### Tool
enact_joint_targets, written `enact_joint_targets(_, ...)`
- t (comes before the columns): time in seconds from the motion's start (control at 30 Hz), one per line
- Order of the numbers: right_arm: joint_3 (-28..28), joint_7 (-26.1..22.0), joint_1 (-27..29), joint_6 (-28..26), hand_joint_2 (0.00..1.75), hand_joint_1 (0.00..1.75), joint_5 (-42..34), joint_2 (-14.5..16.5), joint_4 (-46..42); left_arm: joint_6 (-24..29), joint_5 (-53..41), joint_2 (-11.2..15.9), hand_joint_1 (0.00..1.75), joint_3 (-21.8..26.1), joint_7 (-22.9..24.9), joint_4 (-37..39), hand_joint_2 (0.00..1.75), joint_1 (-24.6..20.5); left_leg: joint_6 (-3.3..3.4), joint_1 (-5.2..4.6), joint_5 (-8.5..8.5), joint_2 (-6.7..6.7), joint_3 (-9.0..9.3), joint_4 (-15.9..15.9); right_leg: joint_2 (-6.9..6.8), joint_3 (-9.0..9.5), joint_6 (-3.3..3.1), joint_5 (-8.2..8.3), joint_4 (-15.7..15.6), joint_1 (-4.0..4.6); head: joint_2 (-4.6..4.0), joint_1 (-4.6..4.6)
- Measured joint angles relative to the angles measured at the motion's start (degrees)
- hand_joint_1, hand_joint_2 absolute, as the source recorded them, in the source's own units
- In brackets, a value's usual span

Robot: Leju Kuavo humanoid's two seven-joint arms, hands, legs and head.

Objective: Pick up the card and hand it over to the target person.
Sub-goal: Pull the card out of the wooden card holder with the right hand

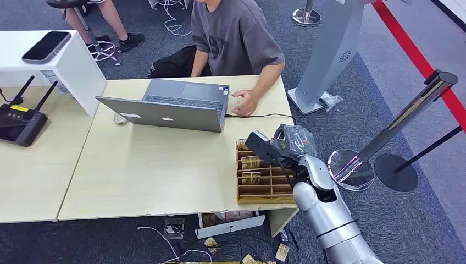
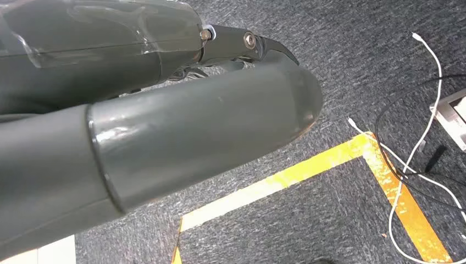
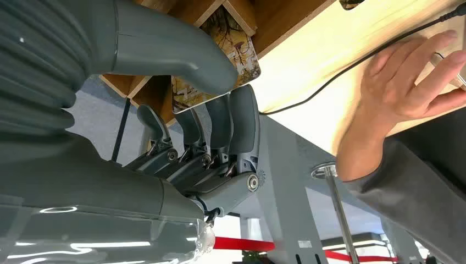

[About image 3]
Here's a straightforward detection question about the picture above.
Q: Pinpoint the ribbed grey right arm sleeve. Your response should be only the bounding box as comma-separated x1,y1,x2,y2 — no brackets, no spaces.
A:
0,0,117,139

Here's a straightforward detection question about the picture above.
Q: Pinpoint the metal stanchion pole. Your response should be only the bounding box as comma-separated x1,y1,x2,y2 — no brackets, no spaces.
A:
311,162,361,264

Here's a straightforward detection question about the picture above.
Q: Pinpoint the black cable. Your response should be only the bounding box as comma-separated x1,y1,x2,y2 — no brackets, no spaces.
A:
259,3,466,117

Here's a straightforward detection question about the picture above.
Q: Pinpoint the wooden card holder box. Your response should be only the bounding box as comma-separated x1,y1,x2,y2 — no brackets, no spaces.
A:
98,0,339,127

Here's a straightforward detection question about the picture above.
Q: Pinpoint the thin black pole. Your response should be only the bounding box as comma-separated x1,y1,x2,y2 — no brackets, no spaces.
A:
110,97,131,163

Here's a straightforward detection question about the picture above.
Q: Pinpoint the red barrier belt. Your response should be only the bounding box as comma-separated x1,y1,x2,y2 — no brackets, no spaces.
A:
214,236,400,264

